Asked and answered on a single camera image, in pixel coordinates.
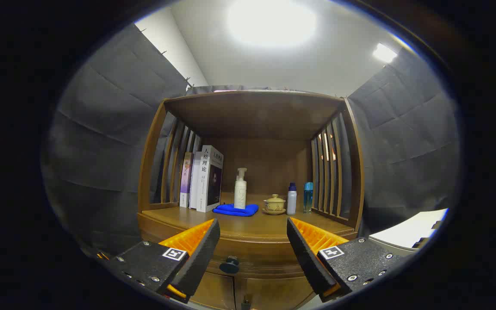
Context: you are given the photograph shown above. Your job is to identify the blue folded cloth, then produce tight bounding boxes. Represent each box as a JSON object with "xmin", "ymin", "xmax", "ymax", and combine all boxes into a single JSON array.
[{"xmin": 213, "ymin": 203, "xmax": 259, "ymax": 217}]

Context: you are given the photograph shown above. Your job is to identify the white pump bottle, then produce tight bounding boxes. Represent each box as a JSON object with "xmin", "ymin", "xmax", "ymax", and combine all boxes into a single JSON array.
[{"xmin": 234, "ymin": 167, "xmax": 248, "ymax": 210}]

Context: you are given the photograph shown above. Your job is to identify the clear blue bottle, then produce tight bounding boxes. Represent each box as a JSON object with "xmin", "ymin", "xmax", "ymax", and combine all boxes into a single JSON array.
[{"xmin": 303, "ymin": 182, "xmax": 314, "ymax": 214}]

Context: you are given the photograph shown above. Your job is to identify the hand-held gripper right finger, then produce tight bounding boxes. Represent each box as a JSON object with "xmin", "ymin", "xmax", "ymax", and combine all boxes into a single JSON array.
[{"xmin": 286, "ymin": 217, "xmax": 403, "ymax": 303}]

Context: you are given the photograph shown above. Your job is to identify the thick white book with portrait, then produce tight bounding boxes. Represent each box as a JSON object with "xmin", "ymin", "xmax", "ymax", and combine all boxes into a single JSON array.
[{"xmin": 196, "ymin": 145, "xmax": 224, "ymax": 213}]

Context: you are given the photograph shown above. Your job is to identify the purple book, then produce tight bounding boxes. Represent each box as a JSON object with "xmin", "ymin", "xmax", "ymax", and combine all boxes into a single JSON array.
[{"xmin": 180, "ymin": 152, "xmax": 194, "ymax": 208}]

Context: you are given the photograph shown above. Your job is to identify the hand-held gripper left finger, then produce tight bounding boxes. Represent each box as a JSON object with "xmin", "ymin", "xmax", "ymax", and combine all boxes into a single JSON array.
[{"xmin": 97, "ymin": 218, "xmax": 221, "ymax": 304}]

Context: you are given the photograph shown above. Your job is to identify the beige lidded tea cup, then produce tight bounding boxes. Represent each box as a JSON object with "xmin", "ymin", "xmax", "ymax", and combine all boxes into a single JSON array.
[{"xmin": 264, "ymin": 194, "xmax": 286, "ymax": 211}]

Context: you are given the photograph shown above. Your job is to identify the wooden countertop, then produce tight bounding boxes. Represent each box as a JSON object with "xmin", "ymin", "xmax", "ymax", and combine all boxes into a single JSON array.
[{"xmin": 142, "ymin": 192, "xmax": 356, "ymax": 242}]

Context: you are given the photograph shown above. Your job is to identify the rectangular ceiling light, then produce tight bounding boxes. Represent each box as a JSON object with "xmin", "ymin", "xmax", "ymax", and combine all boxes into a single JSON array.
[{"xmin": 372, "ymin": 43, "xmax": 398, "ymax": 64}]

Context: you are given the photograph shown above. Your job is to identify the wooden cabinet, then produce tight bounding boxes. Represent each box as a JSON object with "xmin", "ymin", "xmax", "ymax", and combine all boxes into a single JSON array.
[{"xmin": 137, "ymin": 90, "xmax": 366, "ymax": 310}]

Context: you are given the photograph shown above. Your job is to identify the thin white book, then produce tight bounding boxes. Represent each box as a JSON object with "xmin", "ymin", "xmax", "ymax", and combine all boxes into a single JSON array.
[{"xmin": 189, "ymin": 151, "xmax": 202, "ymax": 210}]

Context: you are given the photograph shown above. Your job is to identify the white appliance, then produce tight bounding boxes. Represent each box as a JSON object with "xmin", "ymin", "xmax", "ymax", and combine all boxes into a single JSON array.
[{"xmin": 369, "ymin": 209, "xmax": 449, "ymax": 254}]

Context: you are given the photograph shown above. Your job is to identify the white bottle with blue cap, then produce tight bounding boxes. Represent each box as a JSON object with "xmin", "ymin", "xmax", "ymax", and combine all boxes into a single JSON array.
[{"xmin": 286, "ymin": 183, "xmax": 298, "ymax": 216}]

